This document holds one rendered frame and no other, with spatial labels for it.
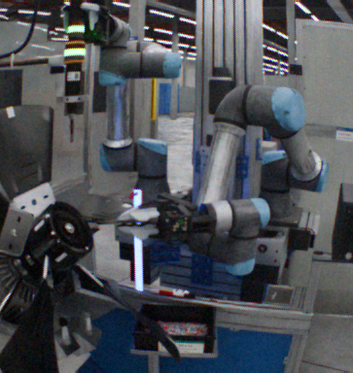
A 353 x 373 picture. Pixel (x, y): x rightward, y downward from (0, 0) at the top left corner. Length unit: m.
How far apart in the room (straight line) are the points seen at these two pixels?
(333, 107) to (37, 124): 1.91
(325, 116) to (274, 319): 1.56
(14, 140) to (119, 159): 0.75
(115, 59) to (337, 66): 1.70
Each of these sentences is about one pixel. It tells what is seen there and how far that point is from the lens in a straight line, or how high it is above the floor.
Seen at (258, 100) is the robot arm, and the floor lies 1.46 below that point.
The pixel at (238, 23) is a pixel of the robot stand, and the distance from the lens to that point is 1.67.
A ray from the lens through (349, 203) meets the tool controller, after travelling 1.03.
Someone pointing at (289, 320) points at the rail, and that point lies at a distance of 1.22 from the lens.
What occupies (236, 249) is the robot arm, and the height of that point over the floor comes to 1.10.
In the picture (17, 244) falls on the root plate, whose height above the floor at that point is 1.20.
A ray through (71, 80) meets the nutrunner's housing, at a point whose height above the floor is 1.50.
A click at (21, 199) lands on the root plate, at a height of 1.26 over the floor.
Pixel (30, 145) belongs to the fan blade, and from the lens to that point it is 0.90.
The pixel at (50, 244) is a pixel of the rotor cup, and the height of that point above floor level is 1.21.
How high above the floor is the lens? 1.47
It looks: 14 degrees down
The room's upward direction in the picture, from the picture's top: 1 degrees clockwise
